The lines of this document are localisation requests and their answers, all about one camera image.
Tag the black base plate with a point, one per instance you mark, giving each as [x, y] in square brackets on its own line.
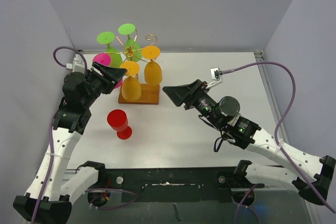
[173, 184]

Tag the magenta wine glass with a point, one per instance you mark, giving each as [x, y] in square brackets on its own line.
[109, 60]

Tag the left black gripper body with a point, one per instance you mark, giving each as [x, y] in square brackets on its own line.
[98, 83]

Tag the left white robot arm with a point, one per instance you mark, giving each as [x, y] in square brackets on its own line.
[48, 199]

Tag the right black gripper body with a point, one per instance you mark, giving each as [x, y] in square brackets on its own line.
[202, 102]

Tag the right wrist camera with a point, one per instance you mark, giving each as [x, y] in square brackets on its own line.
[216, 74]

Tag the red wine glass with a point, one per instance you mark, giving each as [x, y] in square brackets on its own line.
[118, 121]

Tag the orange wine glass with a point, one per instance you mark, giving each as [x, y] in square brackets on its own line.
[131, 88]
[152, 71]

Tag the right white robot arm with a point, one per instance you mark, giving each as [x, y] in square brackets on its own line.
[309, 175]

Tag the green wine glass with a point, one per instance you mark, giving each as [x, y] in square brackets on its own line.
[132, 50]
[106, 38]

